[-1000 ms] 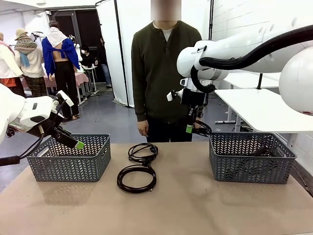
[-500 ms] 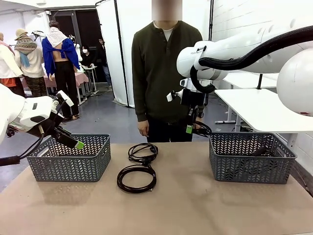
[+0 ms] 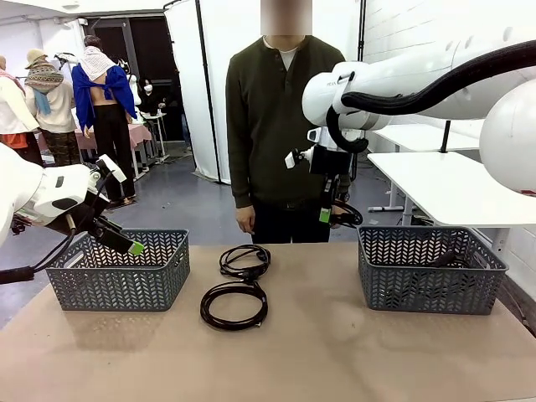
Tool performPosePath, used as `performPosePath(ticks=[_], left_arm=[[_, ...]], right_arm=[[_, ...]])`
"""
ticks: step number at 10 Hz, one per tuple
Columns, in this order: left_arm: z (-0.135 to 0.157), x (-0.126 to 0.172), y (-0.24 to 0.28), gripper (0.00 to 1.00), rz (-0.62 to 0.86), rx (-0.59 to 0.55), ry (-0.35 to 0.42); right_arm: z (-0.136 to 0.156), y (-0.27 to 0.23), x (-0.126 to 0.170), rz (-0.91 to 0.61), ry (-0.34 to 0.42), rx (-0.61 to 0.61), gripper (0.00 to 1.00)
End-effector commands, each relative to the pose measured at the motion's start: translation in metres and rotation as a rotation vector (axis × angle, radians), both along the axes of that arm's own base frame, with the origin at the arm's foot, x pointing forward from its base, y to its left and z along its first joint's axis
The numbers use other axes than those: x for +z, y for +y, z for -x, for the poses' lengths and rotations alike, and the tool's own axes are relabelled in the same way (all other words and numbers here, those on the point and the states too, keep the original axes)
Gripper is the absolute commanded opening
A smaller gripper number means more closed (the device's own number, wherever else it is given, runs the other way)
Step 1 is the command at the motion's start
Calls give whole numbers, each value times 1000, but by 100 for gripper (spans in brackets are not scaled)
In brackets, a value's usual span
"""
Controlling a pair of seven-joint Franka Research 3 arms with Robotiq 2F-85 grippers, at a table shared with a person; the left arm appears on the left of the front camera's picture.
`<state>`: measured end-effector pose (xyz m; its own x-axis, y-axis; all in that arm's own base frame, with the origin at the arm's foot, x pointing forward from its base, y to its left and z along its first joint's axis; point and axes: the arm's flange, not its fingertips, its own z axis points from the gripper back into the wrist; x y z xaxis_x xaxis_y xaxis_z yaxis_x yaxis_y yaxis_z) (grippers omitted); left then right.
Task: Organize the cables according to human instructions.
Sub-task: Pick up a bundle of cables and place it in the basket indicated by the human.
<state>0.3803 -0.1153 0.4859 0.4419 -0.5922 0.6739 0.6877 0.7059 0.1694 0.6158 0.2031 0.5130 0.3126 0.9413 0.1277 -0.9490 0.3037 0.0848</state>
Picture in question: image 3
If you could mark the person's right forearm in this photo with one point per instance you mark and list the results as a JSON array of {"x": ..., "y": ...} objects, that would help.
[{"x": 240, "y": 176}]

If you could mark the white backdrop curtain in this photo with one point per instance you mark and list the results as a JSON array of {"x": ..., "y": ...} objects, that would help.
[{"x": 184, "y": 84}]

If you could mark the large white table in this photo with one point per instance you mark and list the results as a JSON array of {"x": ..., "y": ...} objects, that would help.
[{"x": 439, "y": 188}]

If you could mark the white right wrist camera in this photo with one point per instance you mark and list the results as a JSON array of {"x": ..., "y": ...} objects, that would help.
[{"x": 290, "y": 159}]

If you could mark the table with pink cloth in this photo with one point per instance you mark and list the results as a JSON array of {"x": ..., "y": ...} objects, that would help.
[{"x": 138, "y": 134}]

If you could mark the person's right hand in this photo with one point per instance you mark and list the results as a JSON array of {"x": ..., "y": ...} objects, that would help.
[{"x": 245, "y": 220}]

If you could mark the person in green sweater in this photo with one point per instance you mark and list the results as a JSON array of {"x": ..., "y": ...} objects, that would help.
[{"x": 272, "y": 125}]

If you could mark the long white table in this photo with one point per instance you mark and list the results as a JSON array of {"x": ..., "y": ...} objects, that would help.
[{"x": 419, "y": 136}]

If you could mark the grey plastic lattice basket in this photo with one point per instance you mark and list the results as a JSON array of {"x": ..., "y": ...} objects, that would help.
[
  {"x": 427, "y": 289},
  {"x": 117, "y": 289}
]

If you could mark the black green-padded right gripper finger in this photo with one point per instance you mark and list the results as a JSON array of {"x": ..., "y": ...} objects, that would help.
[
  {"x": 335, "y": 188},
  {"x": 324, "y": 197}
]

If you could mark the person's left forearm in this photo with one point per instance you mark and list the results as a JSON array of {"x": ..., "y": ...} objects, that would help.
[{"x": 345, "y": 184}]

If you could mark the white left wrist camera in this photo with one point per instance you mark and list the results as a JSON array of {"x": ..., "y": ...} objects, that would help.
[{"x": 112, "y": 168}]

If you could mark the small white desk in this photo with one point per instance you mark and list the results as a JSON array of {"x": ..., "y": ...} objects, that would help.
[{"x": 157, "y": 117}]

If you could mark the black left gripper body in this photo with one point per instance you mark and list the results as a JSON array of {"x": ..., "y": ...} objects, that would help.
[{"x": 98, "y": 228}]

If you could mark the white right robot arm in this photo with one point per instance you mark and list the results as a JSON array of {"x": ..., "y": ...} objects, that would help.
[{"x": 398, "y": 84}]

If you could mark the mannequin in white jacket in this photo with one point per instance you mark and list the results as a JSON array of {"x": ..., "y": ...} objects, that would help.
[{"x": 10, "y": 104}]

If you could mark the mannequin with blue cloth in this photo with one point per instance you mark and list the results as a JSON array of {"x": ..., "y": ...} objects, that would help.
[{"x": 90, "y": 84}]

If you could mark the black stand pole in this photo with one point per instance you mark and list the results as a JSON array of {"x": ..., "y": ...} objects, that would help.
[
  {"x": 361, "y": 33},
  {"x": 205, "y": 84}
]

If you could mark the white black humanoid figure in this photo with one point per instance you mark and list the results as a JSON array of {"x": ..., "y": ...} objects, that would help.
[{"x": 127, "y": 77}]

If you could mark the masked person in black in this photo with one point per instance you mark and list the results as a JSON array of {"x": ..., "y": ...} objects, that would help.
[{"x": 148, "y": 94}]

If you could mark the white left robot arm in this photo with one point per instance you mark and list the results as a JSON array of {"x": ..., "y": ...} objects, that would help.
[{"x": 25, "y": 188}]

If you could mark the black green-tipped left gripper finger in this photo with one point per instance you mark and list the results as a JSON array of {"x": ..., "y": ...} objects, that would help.
[
  {"x": 127, "y": 238},
  {"x": 123, "y": 247}
]

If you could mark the person's left hand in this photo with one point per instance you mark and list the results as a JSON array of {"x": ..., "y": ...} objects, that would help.
[{"x": 345, "y": 200}]

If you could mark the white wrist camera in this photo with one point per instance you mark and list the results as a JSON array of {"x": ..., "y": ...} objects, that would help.
[
  {"x": 112, "y": 168},
  {"x": 290, "y": 159}
]

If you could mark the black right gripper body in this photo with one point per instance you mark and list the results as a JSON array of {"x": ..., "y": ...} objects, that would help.
[{"x": 331, "y": 161}]

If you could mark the mannequin with hat and shawl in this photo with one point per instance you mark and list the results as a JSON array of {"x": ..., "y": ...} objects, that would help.
[{"x": 44, "y": 77}]

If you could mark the black clamp post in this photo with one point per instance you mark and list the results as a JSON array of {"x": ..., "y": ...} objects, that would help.
[{"x": 444, "y": 136}]

